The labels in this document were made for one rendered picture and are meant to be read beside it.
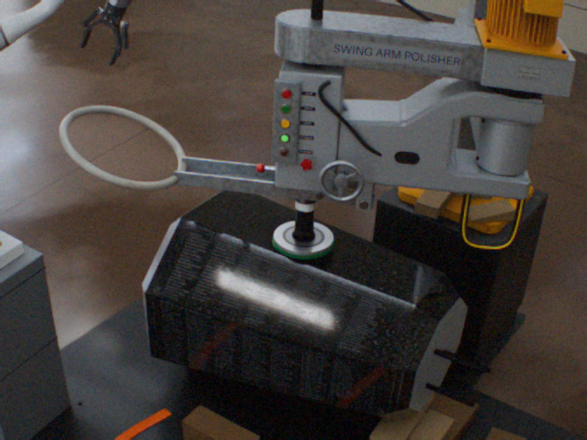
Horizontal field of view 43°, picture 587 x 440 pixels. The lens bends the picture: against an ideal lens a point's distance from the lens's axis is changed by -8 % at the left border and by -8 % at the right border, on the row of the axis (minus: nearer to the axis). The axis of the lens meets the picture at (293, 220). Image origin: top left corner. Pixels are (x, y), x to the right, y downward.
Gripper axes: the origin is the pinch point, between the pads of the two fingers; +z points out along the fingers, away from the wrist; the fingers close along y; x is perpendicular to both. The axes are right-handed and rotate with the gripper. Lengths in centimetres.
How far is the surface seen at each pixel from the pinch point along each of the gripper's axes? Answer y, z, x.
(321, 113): 80, -21, 4
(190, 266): 63, 61, 9
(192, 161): 46, 23, 11
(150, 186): 43, 25, -13
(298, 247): 94, 29, 11
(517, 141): 138, -43, 22
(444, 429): 179, 66, 15
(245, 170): 64, 17, 16
